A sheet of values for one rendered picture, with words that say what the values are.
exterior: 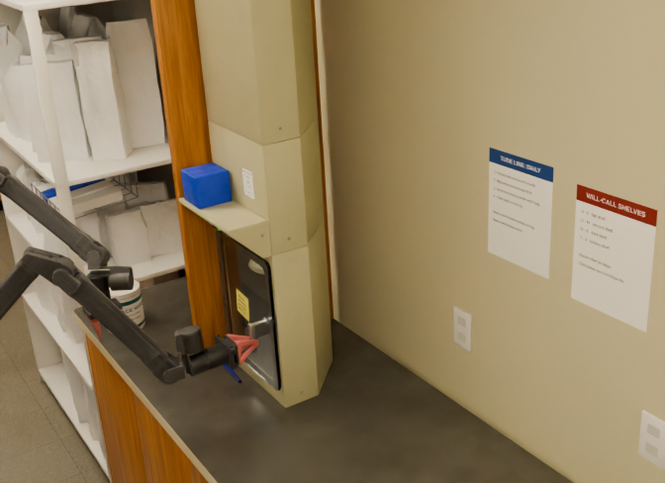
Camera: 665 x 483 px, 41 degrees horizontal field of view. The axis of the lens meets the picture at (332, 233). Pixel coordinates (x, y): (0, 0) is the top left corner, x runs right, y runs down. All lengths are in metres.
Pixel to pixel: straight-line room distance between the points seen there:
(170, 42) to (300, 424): 1.09
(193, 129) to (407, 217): 0.65
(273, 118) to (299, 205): 0.25
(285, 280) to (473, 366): 0.57
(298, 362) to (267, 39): 0.90
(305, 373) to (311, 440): 0.22
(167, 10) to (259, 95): 0.41
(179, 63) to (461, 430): 1.25
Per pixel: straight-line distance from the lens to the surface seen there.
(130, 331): 2.32
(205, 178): 2.37
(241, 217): 2.31
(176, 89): 2.48
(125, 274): 2.61
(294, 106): 2.23
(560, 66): 1.95
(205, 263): 2.66
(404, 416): 2.47
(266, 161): 2.22
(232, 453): 2.38
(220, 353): 2.38
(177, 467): 2.71
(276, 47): 2.18
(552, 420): 2.29
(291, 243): 2.32
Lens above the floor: 2.33
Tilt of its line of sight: 22 degrees down
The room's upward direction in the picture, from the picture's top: 3 degrees counter-clockwise
